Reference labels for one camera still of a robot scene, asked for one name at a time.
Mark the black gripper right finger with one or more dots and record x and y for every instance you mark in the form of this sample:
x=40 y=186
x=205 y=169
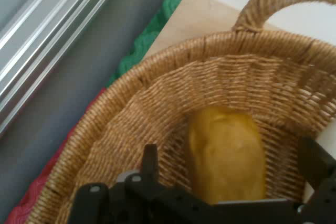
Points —
x=315 y=161

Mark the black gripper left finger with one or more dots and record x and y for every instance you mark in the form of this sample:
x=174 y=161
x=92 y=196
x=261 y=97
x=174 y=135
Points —
x=150 y=161

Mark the yellow oblong toy food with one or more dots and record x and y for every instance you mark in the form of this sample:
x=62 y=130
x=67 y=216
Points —
x=228 y=155

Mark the green and red crocheted cloth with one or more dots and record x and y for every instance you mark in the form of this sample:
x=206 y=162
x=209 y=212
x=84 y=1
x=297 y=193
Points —
x=149 y=35

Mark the light wooden board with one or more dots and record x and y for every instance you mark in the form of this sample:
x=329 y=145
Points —
x=199 y=16

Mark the aluminium extrusion rail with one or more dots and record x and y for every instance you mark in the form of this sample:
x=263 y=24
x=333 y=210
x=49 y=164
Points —
x=39 y=37

